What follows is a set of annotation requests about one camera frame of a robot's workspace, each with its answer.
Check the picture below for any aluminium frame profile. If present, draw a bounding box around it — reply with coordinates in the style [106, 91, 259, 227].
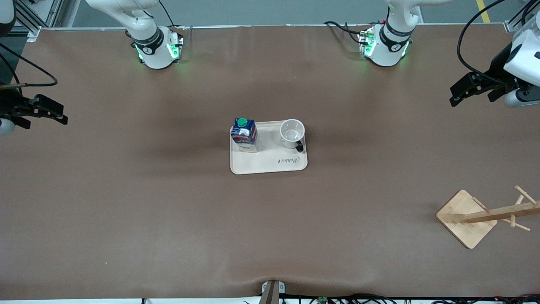
[13, 0, 65, 43]

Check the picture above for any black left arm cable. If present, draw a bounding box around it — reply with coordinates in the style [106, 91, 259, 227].
[457, 0, 508, 79]

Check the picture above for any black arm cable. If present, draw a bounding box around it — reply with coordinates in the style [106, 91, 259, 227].
[457, 0, 508, 79]
[0, 42, 58, 90]

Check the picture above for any wooden mug rack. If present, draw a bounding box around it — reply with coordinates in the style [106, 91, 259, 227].
[435, 185, 540, 250]

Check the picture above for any black base cable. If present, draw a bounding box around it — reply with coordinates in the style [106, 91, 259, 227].
[324, 20, 366, 46]
[158, 0, 176, 28]

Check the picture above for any blue milk carton green cap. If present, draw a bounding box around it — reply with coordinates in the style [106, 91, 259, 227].
[230, 117, 259, 153]

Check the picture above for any metal table clamp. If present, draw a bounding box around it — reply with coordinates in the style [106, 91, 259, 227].
[259, 280, 286, 304]

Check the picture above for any cream rabbit print tray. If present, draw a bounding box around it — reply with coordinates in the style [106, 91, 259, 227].
[229, 120, 308, 175]

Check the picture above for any white smiley cup black handle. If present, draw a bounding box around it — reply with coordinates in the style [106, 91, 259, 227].
[280, 119, 306, 153]

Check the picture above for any black left base cable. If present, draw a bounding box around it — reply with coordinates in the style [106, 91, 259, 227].
[324, 20, 366, 46]

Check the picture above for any black right base cable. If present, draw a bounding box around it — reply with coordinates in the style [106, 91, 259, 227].
[158, 0, 176, 28]

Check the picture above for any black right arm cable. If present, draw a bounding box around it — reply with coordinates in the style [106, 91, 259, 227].
[0, 42, 58, 90]

